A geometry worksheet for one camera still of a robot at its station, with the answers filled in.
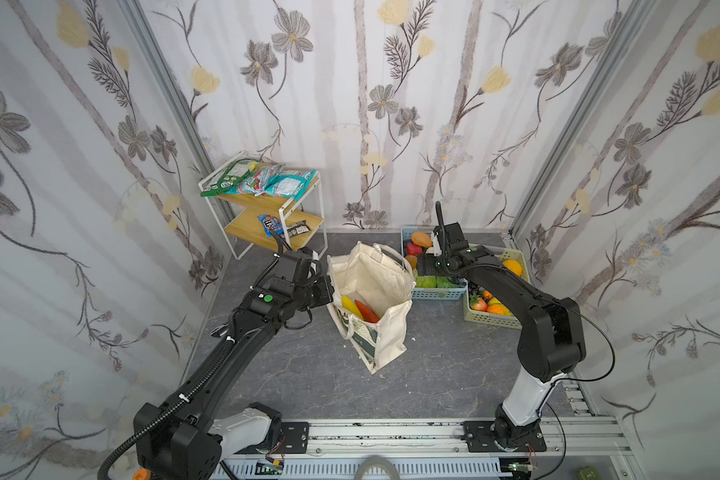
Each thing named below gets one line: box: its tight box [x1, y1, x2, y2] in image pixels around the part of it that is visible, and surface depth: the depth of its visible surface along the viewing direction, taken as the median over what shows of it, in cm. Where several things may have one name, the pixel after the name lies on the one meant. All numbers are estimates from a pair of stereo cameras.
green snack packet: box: [201, 159, 259, 197], surface depth 85 cm
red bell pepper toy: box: [405, 242, 423, 256], surface depth 109 cm
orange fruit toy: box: [503, 259, 523, 277], surface depth 103 cm
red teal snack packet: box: [237, 163, 285, 197], surface depth 83 cm
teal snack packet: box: [264, 169, 319, 202], surface depth 83 cm
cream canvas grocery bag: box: [327, 242, 416, 374], surface depth 87 cm
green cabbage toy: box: [415, 276, 437, 288], surface depth 97 cm
